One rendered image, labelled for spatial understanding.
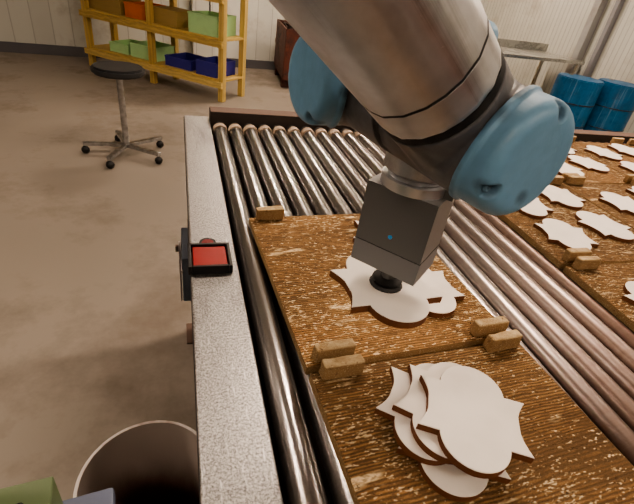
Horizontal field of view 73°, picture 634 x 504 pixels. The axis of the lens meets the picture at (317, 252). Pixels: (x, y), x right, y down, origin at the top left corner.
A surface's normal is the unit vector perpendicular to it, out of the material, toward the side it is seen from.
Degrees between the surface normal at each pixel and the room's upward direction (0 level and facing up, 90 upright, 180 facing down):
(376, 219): 90
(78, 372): 0
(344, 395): 0
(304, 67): 90
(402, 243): 90
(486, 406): 0
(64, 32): 90
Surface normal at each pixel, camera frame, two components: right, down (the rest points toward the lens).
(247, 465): 0.14, -0.83
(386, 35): 0.15, 0.84
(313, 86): -0.86, 0.17
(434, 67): 0.33, 0.71
